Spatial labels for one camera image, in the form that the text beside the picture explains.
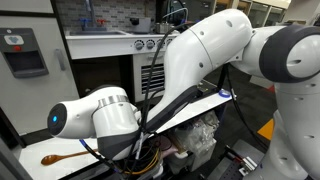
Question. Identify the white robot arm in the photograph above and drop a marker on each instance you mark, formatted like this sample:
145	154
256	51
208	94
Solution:
206	50

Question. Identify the silver toy pot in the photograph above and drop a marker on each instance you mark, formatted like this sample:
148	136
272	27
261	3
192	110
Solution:
163	28

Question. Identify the grey stove knob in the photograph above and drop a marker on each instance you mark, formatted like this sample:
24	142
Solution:
159	42
150	43
139	44

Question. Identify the clear plastic bag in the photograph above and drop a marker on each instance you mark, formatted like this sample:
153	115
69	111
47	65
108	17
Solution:
196	133

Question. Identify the pale pink pouch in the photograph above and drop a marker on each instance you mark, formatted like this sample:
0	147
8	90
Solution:
166	148

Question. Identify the blue tape roll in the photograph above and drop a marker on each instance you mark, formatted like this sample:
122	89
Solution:
224	93

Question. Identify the grey toy appliance box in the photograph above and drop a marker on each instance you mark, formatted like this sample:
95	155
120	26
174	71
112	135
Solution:
141	25

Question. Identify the clear bin white lid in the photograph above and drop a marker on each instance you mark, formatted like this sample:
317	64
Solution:
193	158

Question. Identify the brown wooden spoon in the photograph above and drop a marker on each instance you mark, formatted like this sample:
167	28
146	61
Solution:
53	159

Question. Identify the white toy kitchen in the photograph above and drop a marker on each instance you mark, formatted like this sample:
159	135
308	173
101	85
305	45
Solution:
33	100

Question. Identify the aluminium rail bracket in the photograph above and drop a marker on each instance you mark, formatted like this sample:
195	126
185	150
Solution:
248	163

